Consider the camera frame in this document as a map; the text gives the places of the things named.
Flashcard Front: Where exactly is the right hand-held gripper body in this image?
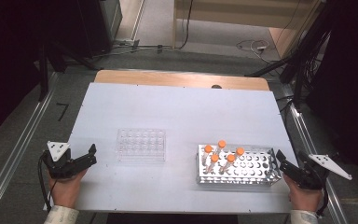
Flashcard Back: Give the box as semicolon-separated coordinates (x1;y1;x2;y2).
296;153;353;191

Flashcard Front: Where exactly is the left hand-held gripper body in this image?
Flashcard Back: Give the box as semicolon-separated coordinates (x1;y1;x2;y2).
41;140;77;180

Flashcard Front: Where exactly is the perforated metal tube rack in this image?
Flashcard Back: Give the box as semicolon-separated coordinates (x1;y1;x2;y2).
195;143;283;187

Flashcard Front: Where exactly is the clear plastic tube rack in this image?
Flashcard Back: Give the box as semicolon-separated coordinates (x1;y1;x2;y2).
116;128;167;162

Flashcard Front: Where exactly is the orange-capped clear tube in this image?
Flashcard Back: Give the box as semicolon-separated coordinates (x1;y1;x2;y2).
231;147;245;162
214;139;227;157
205;153;220;175
200;144;214;167
219;153;237;175

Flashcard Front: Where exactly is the person's right hand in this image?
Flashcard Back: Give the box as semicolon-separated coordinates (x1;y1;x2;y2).
282;174;324;213

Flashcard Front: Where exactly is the person's left hand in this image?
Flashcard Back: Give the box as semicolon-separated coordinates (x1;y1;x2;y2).
48;168;89;207

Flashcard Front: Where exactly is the black metal stand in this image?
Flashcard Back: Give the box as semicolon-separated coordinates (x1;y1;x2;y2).
37;41;50;103

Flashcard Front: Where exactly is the white table board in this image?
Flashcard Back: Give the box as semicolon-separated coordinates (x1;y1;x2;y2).
42;81;315;216

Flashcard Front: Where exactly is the wooden table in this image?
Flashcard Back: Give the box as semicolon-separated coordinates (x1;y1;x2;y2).
93;69;271;92

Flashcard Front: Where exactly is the dark equipment cabinet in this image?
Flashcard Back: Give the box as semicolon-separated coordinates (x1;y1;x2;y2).
74;0;123;60

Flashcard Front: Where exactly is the light wooden cabinet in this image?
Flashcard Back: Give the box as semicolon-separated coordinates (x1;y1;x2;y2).
172;0;324;60

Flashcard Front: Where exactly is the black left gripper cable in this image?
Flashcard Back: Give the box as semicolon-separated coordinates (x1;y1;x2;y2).
37;150;59;213

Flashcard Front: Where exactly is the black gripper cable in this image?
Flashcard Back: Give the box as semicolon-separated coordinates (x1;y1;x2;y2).
316;183;330;217
37;150;59;213

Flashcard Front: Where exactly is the aluminium floor rail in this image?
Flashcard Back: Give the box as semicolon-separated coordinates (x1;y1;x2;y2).
280;83;350;224
0;72;61;224

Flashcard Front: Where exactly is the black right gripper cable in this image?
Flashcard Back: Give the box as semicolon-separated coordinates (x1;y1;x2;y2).
316;183;330;217

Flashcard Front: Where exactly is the black stand with cables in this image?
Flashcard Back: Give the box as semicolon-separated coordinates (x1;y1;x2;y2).
244;0;337;108

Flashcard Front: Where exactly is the white floor cable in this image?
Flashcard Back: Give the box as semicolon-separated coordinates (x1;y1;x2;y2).
236;38;274;64

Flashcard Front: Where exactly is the black hanging cable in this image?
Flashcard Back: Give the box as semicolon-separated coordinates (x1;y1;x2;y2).
176;0;195;51

